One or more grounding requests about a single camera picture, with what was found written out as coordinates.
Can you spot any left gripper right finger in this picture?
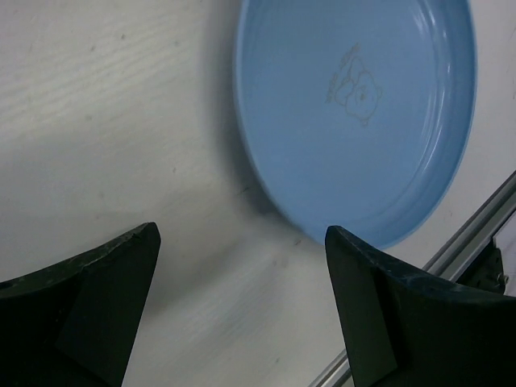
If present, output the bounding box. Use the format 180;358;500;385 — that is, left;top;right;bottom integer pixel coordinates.
325;226;515;386

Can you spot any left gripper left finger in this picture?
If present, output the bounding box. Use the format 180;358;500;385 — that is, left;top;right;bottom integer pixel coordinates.
1;223;160;386

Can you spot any blue round plate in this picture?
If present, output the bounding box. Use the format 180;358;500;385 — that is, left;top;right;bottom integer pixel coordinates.
233;1;476;248

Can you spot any aluminium frame rail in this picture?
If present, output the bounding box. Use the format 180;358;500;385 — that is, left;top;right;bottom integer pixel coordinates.
314;177;515;386

